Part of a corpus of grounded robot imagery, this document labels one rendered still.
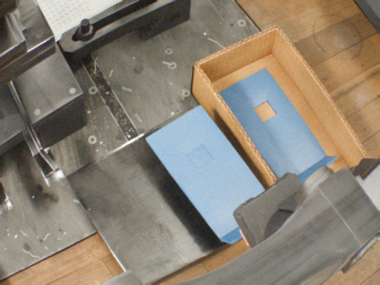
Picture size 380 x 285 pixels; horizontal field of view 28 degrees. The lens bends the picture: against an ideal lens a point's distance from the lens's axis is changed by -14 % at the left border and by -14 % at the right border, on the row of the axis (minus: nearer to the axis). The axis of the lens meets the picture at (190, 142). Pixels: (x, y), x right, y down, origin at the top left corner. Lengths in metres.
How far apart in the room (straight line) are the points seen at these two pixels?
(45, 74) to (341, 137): 0.36
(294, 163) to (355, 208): 0.37
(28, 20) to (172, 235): 0.31
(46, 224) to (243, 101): 0.28
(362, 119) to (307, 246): 0.49
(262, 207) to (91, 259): 0.25
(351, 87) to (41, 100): 0.40
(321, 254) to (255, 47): 0.47
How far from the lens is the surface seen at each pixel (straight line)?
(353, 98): 1.05
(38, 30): 0.80
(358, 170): 0.79
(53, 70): 0.95
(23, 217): 0.97
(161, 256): 0.93
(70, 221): 0.96
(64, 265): 0.95
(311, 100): 1.01
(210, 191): 0.91
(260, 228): 0.78
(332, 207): 0.61
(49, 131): 0.96
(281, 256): 0.56
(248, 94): 1.02
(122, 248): 0.93
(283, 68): 1.04
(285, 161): 0.99
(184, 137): 0.93
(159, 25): 1.04
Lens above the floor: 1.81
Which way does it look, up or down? 66 degrees down
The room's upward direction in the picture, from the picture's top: 5 degrees clockwise
